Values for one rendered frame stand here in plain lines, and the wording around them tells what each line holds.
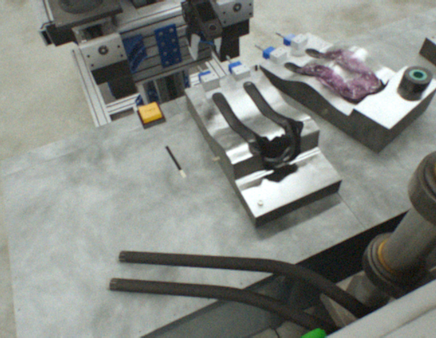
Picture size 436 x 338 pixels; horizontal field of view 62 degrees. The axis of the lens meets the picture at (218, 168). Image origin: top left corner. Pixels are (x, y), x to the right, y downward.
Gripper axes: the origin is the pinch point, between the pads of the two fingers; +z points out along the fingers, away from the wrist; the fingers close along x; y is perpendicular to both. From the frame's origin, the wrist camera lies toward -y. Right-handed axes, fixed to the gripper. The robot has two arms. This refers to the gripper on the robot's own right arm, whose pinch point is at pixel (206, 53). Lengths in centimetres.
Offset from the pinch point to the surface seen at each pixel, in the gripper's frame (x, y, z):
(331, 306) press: 1, -73, 23
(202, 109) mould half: 6.5, -8.8, 12.2
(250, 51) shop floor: -74, 118, 101
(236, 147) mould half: 5.3, -31.0, 7.4
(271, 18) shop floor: -108, 148, 101
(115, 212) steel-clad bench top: 41, -27, 21
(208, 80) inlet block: 1.0, -1.5, 8.3
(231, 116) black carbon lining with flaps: -0.4, -14.8, 13.0
